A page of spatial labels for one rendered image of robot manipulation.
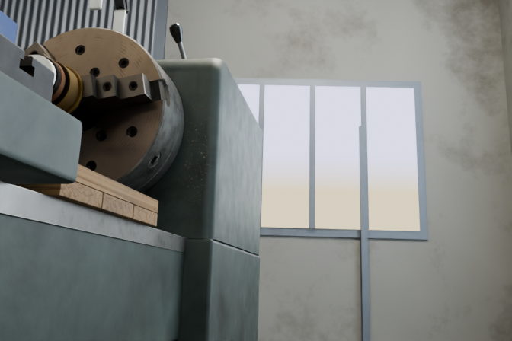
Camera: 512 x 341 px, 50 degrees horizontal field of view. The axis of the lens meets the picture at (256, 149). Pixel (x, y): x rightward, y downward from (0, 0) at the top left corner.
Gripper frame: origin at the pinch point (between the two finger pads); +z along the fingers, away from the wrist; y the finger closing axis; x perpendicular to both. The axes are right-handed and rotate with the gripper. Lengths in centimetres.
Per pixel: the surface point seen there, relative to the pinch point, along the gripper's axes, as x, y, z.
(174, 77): 24.1, 16.0, 22.7
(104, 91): 19, 38, 33
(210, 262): 34, 16, 60
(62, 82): 16, 45, 34
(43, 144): 35, 80, 53
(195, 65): 28.1, 15.4, 19.9
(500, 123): 158, -243, -42
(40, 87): 32, 76, 47
